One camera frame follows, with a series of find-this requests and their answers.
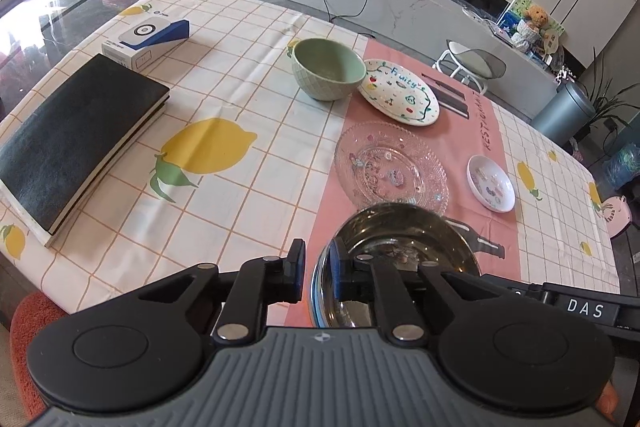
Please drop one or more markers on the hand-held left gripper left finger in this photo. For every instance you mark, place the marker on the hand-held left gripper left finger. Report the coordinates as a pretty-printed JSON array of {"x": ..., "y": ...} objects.
[{"x": 297, "y": 269}]

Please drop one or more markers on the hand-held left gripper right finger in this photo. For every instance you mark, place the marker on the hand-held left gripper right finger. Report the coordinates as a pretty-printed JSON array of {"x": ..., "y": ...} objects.
[{"x": 342, "y": 278}]

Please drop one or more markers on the stainless steel bowl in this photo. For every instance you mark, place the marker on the stainless steel bowl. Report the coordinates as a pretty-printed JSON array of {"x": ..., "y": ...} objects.
[{"x": 400, "y": 227}]

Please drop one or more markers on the clear glass plate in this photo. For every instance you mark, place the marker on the clear glass plate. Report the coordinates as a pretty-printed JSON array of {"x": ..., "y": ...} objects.
[{"x": 385, "y": 159}]

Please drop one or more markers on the small white sticker dish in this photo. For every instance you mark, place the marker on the small white sticker dish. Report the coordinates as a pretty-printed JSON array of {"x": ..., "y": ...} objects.
[{"x": 490, "y": 184}]

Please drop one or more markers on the white painted fruit plate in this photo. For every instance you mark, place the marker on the white painted fruit plate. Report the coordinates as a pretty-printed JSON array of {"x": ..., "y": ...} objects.
[{"x": 400, "y": 99}]

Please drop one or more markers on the green ceramic bowl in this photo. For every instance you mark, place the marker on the green ceramic bowl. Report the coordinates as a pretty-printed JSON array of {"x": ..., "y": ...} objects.
[{"x": 325, "y": 67}]

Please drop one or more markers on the pink printed placemat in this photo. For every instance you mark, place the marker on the pink printed placemat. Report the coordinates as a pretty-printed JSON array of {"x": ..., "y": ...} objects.
[{"x": 327, "y": 219}]

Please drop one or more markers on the lemon print checked tablecloth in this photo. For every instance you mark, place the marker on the lemon print checked tablecloth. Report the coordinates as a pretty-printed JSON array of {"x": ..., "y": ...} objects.
[{"x": 240, "y": 207}]

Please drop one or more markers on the pink pig-shaped fan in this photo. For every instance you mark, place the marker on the pink pig-shaped fan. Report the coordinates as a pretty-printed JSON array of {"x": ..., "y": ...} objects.
[{"x": 617, "y": 214}]

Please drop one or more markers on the blue plastic bag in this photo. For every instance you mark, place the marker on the blue plastic bag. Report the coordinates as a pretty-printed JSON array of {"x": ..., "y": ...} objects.
[{"x": 624, "y": 164}]

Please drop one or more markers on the grey round trash can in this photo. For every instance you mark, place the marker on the grey round trash can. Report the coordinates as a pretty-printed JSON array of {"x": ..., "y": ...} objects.
[{"x": 562, "y": 112}]

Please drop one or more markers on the green potted plant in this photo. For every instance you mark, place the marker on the green potted plant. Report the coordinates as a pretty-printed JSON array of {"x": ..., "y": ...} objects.
[{"x": 607, "y": 99}]

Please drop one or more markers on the white stool with clear back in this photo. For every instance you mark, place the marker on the white stool with clear back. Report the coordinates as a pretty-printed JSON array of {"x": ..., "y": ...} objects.
[{"x": 475, "y": 63}]

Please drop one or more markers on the black hardcover notebook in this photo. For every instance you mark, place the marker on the black hardcover notebook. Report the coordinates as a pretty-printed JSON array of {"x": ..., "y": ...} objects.
[{"x": 75, "y": 137}]

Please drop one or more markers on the red seat cushion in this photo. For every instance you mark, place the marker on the red seat cushion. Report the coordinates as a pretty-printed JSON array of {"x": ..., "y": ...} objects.
[{"x": 30, "y": 337}]

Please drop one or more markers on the blue white product box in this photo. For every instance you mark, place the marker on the blue white product box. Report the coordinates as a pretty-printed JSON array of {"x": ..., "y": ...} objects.
[{"x": 150, "y": 31}]

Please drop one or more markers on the teddy bear in basket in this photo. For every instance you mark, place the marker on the teddy bear in basket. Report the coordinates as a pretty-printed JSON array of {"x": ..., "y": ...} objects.
[{"x": 535, "y": 22}]

